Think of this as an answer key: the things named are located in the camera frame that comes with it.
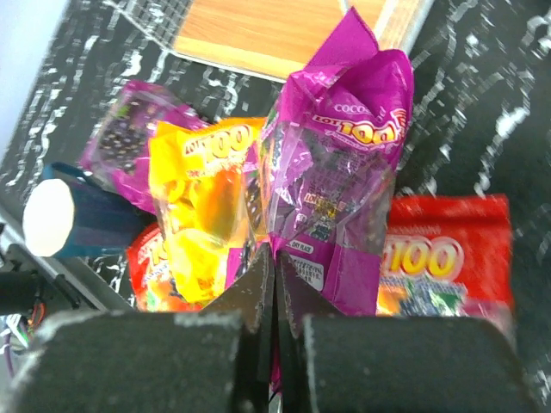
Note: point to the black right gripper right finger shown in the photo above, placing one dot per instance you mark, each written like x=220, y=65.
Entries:
x=334, y=363

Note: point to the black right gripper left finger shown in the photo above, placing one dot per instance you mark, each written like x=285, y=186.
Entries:
x=214, y=360

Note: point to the yellow orange candy bag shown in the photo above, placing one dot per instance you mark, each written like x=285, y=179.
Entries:
x=197, y=182

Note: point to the purple grape candy bag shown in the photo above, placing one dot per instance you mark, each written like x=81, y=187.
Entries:
x=327, y=162

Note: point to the red candy bag left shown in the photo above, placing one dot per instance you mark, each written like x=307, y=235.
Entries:
x=152, y=282

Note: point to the red candy bag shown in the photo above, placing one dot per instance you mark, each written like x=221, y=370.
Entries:
x=447, y=256
x=152, y=282

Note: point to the red candy bag right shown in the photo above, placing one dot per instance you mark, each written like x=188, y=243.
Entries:
x=447, y=256

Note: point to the blue paper cup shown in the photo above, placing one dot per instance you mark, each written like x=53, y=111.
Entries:
x=67, y=215

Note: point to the white wire wooden shelf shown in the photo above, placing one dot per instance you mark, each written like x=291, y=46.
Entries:
x=269, y=38

